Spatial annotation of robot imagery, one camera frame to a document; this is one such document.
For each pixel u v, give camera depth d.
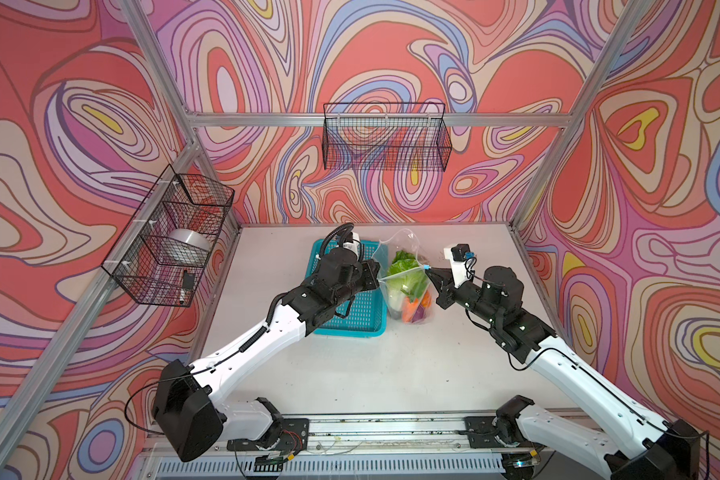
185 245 0.70
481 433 0.73
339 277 0.55
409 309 0.80
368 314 0.96
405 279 0.80
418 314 0.85
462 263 0.60
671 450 0.39
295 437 0.72
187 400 0.39
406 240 0.79
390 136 0.96
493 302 0.56
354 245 0.66
